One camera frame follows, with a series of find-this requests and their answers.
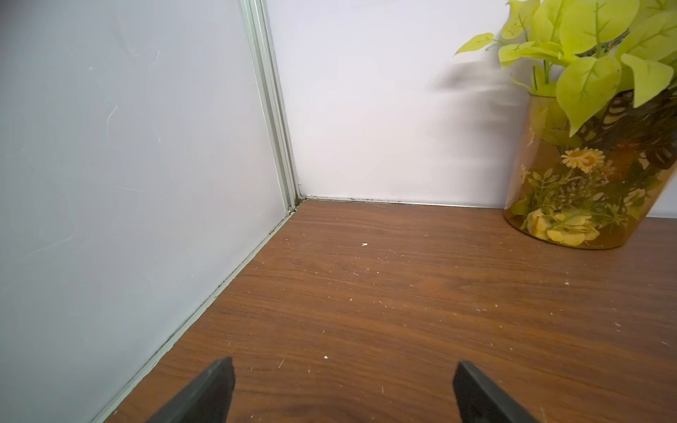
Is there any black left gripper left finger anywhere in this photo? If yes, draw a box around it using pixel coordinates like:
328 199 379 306
146 357 236 423

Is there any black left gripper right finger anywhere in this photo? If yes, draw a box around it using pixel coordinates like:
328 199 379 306
453 361 539 423

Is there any artificial plant in amber vase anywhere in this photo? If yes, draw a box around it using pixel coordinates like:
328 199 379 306
461 0 676 250

